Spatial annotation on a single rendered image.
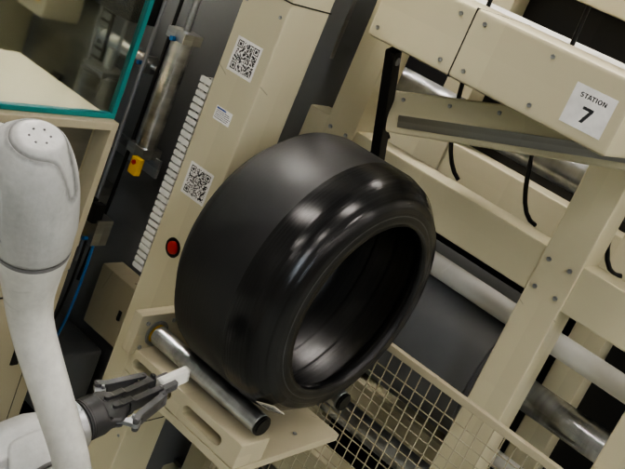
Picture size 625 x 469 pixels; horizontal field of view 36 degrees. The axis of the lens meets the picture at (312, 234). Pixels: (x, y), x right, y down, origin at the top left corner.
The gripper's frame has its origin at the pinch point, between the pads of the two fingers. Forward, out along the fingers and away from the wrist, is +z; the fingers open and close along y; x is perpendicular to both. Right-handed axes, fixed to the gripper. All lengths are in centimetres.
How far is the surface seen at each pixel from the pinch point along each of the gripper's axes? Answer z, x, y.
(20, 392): 2, 43, 51
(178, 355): 15.1, 11.2, 14.5
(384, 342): 51, 4, -12
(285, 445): 28.6, 25.5, -8.4
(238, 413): 14.8, 11.9, -5.1
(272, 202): 19.9, -31.9, 2.5
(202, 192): 30.0, -16.3, 30.7
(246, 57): 38, -46, 33
